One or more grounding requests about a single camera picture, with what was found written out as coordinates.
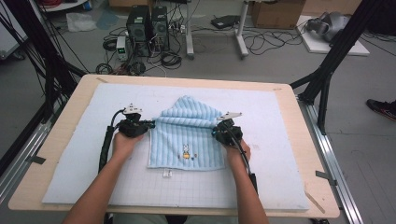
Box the white floor board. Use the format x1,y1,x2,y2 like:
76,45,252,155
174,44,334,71
297,15,371,57

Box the white foam mat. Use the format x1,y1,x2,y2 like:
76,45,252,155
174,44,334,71
41,82,310,211

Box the black sleeved gripper cable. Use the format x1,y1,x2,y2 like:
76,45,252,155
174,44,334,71
98,108,127,174

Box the white desk leg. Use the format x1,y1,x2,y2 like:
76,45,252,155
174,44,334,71
185,0,195,60
234,0,250,60

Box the light blue striped towel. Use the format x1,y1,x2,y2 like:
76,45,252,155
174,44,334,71
147,94,227,179

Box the person's right hand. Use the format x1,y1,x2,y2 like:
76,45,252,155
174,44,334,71
224,139,251,166

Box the red equipment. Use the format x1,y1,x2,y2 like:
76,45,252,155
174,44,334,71
37,0,64,7

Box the grey tape strip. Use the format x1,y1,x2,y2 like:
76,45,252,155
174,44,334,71
316,170,338,187

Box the black tape strip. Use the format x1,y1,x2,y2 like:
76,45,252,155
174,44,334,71
26,155,47,165

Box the white power supply box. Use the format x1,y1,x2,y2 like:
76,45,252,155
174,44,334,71
116,35,129,62

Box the person's left hand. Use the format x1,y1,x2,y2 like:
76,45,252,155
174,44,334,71
111,132,144,162

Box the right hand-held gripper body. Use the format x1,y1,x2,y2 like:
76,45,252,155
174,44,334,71
217,112,244,147

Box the large cardboard box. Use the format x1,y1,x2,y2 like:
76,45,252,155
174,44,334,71
251,0,306,30

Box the large black cable coil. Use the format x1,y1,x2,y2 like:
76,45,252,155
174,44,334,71
159,50,183,70

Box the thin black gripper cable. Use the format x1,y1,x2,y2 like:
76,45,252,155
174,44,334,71
228,124,259,194

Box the teal sheet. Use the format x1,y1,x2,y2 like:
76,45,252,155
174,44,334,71
96,10,120,31

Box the aluminium rail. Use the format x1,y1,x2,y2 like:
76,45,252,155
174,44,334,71
0,102,62,204
297,94,364,224

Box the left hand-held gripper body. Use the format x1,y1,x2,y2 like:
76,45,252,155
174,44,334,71
118,103,150,138

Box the black flat device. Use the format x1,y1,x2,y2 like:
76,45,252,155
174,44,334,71
210,14,241,30

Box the black computer tower green label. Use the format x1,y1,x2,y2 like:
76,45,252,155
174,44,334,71
125,6,152,58

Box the person's grey trousers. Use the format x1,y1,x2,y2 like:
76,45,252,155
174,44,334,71
113,214,247,224

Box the black metal frame stand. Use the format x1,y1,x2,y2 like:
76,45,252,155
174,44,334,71
0,0,88,125
289,0,387,135

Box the small cardboard box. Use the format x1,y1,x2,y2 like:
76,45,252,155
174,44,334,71
107,0,155,8

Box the clear plastic bag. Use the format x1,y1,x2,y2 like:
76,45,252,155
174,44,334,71
65,12,97,33

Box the round white table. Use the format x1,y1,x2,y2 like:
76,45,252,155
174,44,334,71
36,0,90,13

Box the black cable tangle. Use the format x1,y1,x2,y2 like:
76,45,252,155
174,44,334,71
242,27,302,56

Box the small black cable coil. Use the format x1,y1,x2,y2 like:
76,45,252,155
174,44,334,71
102,37,119,52

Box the grey headset device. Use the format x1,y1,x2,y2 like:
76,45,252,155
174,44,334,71
306,11,351,43

